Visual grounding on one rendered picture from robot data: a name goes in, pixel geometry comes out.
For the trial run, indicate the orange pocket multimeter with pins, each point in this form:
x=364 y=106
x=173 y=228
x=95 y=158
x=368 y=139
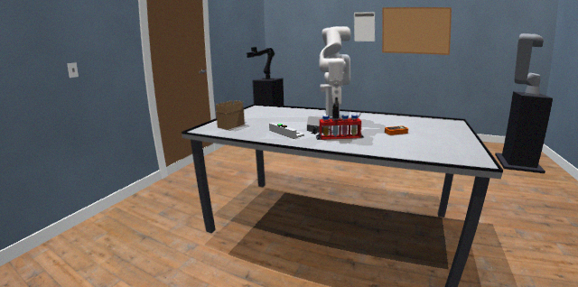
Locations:
x=396 y=130

